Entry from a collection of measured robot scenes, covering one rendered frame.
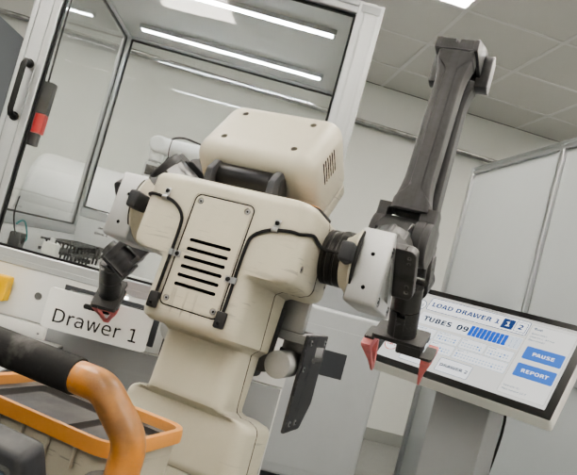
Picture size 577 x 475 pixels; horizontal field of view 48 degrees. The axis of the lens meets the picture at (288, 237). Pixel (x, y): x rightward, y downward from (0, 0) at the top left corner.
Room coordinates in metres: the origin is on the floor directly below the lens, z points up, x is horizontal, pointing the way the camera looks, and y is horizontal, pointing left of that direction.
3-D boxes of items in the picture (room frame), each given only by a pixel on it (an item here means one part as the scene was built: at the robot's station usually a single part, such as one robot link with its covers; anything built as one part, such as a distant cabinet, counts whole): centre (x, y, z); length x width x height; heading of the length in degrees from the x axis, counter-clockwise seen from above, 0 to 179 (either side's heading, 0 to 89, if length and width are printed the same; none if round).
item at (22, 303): (2.40, 0.42, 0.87); 1.02 x 0.95 x 0.14; 91
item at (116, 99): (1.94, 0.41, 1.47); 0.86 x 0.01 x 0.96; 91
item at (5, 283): (1.89, 0.78, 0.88); 0.07 x 0.05 x 0.07; 91
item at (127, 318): (1.79, 0.44, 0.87); 0.29 x 0.02 x 0.11; 91
